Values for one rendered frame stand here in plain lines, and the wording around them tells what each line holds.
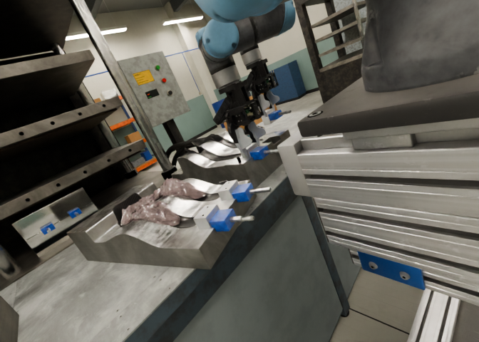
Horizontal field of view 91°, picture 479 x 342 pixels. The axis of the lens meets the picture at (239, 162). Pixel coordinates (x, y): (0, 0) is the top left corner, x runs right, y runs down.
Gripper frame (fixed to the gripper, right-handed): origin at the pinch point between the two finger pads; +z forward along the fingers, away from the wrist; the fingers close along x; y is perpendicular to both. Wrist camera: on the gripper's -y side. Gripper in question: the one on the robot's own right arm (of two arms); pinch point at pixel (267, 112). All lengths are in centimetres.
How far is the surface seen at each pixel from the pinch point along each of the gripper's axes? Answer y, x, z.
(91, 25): -60, -25, -66
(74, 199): -66, -69, 2
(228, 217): 26, -55, 9
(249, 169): 14.2, -34.8, 8.7
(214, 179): -3.5, -35.9, 11.3
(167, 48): -648, 422, -214
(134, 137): -602, 161, 0
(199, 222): 21, -59, 8
